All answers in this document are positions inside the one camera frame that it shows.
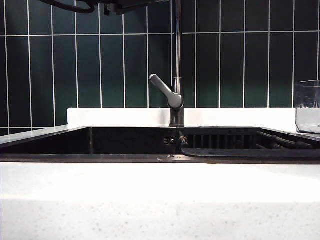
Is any black ribbed sink drain rack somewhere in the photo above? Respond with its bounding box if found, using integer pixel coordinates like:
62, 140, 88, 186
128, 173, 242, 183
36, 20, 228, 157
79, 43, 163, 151
180, 127, 320, 159

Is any black plug with yellow band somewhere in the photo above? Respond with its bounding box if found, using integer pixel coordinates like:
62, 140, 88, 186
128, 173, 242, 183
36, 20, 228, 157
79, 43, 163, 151
178, 130, 189, 146

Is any grey metal faucet lever handle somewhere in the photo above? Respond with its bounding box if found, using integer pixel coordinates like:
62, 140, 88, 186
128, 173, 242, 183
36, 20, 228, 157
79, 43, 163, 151
149, 73, 184, 110

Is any chrome gooseneck kitchen faucet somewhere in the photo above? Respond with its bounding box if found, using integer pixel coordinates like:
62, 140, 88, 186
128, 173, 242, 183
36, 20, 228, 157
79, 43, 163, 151
168, 0, 186, 128

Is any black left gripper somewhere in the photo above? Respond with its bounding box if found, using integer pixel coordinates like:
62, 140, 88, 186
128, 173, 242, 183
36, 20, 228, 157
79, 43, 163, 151
93, 0, 174, 17

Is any clear glass mug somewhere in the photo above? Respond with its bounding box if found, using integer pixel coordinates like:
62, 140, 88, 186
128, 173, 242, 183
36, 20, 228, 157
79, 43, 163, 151
294, 80, 320, 135

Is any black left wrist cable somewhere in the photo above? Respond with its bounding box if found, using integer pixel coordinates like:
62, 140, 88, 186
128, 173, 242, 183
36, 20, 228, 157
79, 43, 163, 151
37, 0, 96, 14

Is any black undermount kitchen sink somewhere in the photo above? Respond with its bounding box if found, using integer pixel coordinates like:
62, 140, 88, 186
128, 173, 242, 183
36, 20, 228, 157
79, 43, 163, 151
0, 126, 320, 165

